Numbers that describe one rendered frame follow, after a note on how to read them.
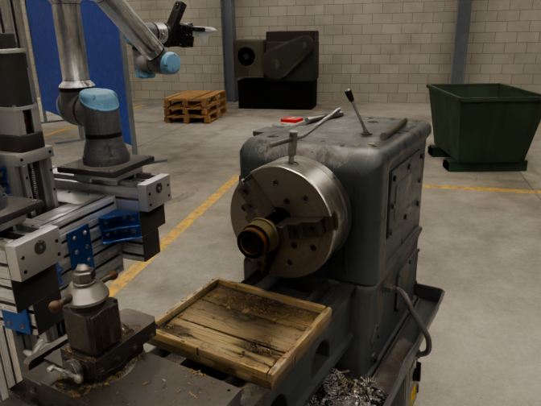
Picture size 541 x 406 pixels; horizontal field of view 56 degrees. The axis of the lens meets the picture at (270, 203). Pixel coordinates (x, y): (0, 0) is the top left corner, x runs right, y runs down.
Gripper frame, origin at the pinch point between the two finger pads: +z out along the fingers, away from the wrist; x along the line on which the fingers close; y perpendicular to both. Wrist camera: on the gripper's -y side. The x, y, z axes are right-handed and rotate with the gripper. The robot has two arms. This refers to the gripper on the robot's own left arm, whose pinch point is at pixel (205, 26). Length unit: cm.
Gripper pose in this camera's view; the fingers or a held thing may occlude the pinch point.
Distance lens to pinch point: 214.7
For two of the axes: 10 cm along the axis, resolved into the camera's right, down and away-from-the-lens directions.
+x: 7.2, 3.4, -6.0
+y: -0.8, 9.1, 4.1
